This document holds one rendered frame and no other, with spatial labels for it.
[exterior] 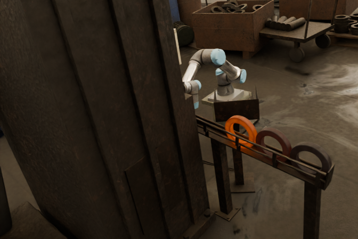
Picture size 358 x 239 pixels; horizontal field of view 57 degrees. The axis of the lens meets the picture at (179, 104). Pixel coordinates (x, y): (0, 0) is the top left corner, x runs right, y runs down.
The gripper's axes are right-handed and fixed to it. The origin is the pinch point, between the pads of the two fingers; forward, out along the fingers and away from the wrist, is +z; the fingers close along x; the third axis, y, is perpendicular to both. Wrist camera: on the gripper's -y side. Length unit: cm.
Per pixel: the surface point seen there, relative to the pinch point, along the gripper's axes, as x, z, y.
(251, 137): 65, -1, -8
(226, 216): 43, -17, -73
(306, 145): 92, 0, -3
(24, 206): -54, 68, -71
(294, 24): -42, -274, 35
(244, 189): 39, -43, -66
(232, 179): 26, -47, -65
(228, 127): 50, -1, -6
